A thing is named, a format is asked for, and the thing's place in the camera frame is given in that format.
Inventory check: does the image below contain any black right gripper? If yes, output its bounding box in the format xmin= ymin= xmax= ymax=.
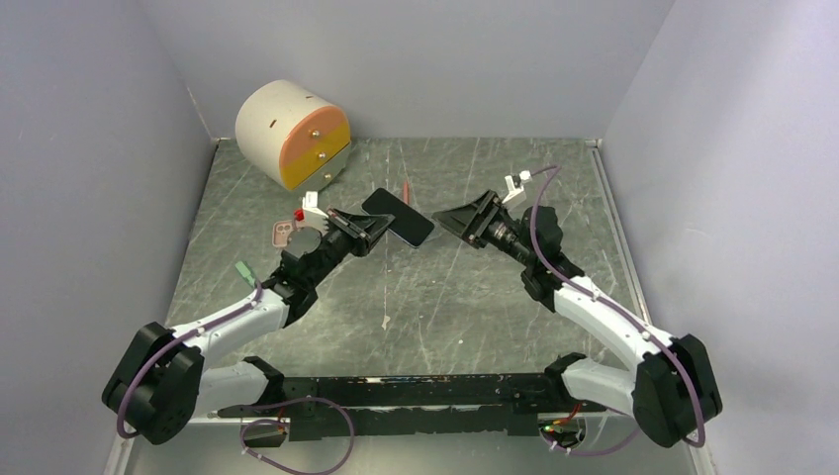
xmin=432 ymin=189 xmax=535 ymax=268

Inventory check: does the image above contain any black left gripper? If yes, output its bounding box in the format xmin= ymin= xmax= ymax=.
xmin=308 ymin=207 xmax=394 ymax=288

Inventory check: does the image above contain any black screen white phone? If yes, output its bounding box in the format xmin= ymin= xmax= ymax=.
xmin=361 ymin=188 xmax=434 ymax=247

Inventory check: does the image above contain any pink phone case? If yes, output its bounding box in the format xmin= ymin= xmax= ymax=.
xmin=272 ymin=219 xmax=303 ymax=248

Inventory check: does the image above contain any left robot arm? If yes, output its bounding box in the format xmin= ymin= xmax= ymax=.
xmin=102 ymin=208 xmax=395 ymax=444

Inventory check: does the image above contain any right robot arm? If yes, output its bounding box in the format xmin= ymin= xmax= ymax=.
xmin=432 ymin=191 xmax=723 ymax=447

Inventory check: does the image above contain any white round drawer cabinet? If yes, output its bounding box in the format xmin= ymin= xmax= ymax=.
xmin=234 ymin=80 xmax=351 ymax=195

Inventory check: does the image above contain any black base crossbar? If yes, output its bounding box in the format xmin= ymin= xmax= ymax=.
xmin=217 ymin=373 xmax=601 ymax=441

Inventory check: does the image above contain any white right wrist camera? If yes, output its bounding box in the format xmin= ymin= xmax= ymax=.
xmin=502 ymin=170 xmax=532 ymax=209

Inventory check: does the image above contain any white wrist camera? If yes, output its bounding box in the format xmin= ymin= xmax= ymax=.
xmin=293 ymin=191 xmax=328 ymax=233
xmin=502 ymin=170 xmax=532 ymax=209

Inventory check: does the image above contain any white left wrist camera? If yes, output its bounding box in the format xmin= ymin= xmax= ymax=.
xmin=293 ymin=191 xmax=328 ymax=233

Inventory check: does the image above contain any aluminium frame rail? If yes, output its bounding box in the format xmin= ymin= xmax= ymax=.
xmin=104 ymin=370 xmax=715 ymax=475

